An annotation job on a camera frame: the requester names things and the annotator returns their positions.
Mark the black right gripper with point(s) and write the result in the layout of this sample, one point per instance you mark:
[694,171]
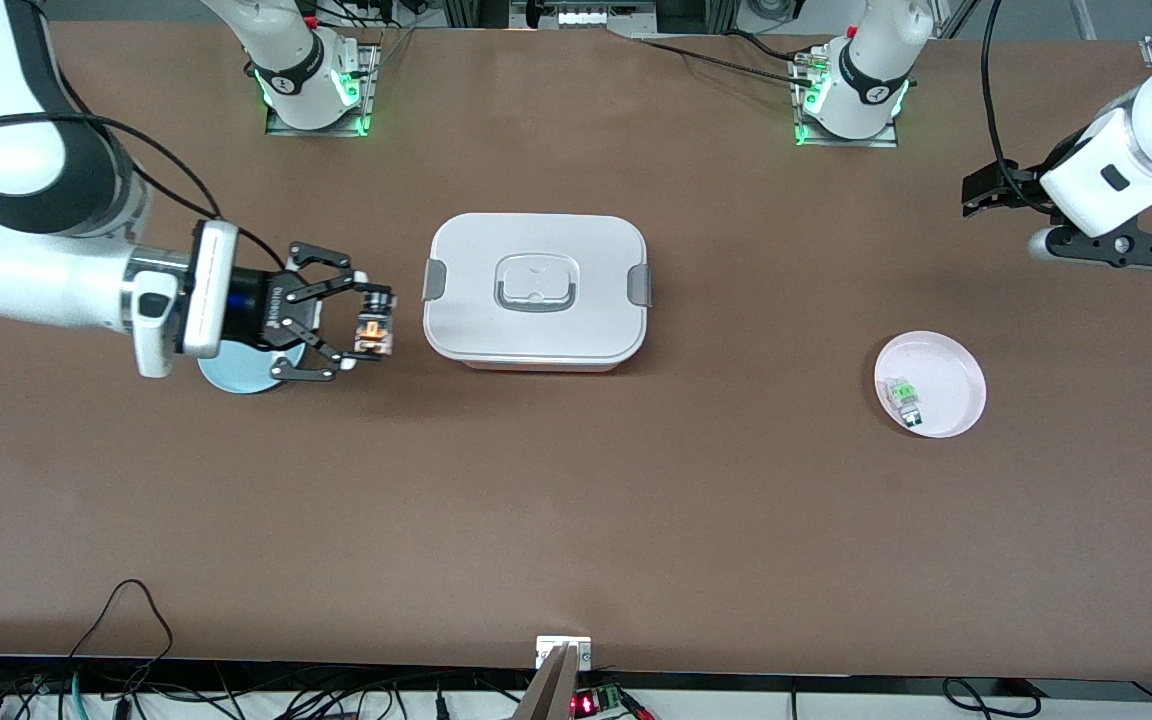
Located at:
[258,309]

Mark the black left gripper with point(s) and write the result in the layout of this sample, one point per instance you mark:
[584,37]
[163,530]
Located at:
[1020,186]

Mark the orange and black switch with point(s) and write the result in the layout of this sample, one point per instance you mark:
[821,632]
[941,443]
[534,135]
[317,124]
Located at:
[373,330]

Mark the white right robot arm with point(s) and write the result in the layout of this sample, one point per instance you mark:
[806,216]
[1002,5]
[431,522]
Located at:
[36,280]

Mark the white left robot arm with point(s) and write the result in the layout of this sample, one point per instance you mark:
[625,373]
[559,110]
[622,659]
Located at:
[1116,170]

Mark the white lidded lunch box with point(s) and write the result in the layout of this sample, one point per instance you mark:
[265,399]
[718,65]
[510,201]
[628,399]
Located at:
[536,330]

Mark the light blue round plate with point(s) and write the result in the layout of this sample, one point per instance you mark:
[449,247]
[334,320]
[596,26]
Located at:
[236,376]

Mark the pink round plate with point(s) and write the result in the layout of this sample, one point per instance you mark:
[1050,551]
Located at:
[951,385]

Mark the white light bar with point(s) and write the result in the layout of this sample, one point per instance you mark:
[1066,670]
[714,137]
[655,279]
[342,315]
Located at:
[586,17]

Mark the red display circuit board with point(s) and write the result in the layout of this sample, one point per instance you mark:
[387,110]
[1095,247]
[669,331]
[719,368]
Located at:
[586,704]

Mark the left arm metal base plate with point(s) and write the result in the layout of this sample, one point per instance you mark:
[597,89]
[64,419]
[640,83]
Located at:
[886,141]

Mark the green and white switch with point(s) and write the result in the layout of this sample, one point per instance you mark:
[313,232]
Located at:
[904,398]

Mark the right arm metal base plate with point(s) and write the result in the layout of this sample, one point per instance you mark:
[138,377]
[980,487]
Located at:
[372,80]

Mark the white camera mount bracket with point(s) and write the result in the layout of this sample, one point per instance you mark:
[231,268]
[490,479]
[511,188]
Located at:
[548,648]

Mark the grey camera mount bar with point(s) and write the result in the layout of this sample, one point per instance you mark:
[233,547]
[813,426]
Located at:
[548,695]

